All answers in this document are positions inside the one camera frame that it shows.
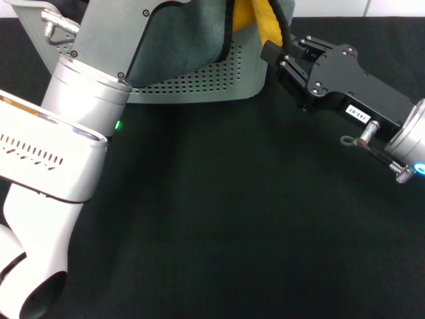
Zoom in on right wrist cable silver plugs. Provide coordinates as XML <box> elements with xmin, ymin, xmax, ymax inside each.
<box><xmin>340</xmin><ymin>120</ymin><xmax>416</xmax><ymax>184</ymax></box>

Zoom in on grey perforated storage box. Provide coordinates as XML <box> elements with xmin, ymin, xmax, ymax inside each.
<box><xmin>15</xmin><ymin>0</ymin><xmax>270</xmax><ymax>105</ymax></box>

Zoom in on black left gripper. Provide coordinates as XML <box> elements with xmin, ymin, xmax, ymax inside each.
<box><xmin>70</xmin><ymin>0</ymin><xmax>193</xmax><ymax>84</ymax></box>

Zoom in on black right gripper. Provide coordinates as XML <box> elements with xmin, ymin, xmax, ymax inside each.
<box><xmin>260</xmin><ymin>34</ymin><xmax>416</xmax><ymax>136</ymax></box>

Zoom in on yellow grey towel black trim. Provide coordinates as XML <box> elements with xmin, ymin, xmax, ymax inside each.
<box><xmin>125</xmin><ymin>0</ymin><xmax>297</xmax><ymax>90</ymax></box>

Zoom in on black tablecloth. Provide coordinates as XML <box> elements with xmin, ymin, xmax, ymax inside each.
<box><xmin>0</xmin><ymin>16</ymin><xmax>425</xmax><ymax>319</ymax></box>

